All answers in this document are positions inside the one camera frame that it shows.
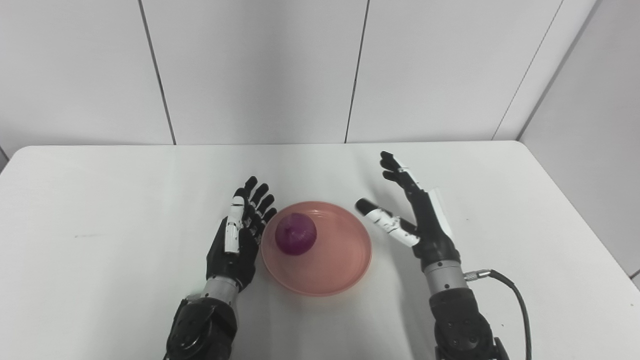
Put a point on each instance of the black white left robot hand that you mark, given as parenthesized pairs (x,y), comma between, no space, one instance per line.
(245,255)

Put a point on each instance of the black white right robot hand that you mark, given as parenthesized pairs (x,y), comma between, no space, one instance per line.
(432,240)

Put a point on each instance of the purple red onion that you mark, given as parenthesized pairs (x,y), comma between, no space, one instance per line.
(296,234)

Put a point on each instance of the pink round plate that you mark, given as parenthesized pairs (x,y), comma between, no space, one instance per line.
(335,260)

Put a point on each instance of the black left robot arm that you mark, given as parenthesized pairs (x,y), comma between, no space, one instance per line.
(200,330)

